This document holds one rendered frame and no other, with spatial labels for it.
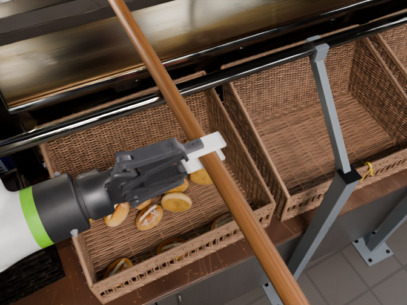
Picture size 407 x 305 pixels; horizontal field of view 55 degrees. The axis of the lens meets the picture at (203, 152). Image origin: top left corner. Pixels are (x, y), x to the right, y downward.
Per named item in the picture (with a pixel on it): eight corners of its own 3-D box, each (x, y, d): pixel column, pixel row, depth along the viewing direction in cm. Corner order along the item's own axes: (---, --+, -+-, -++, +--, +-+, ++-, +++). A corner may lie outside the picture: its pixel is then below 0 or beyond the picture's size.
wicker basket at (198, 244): (58, 176, 134) (29, 125, 111) (205, 121, 148) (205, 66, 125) (100, 308, 108) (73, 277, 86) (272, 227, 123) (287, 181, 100)
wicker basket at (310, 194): (215, 118, 149) (217, 63, 126) (337, 77, 162) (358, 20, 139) (279, 226, 123) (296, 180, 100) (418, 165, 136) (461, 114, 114)
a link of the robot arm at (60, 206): (62, 257, 58) (42, 232, 51) (45, 195, 64) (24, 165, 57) (101, 241, 60) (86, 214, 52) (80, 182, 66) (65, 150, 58)
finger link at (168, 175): (124, 195, 60) (124, 200, 61) (190, 176, 64) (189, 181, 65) (116, 176, 62) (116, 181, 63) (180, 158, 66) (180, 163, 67)
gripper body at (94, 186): (68, 165, 57) (128, 143, 60) (82, 193, 64) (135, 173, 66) (82, 206, 53) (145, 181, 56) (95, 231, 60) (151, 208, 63)
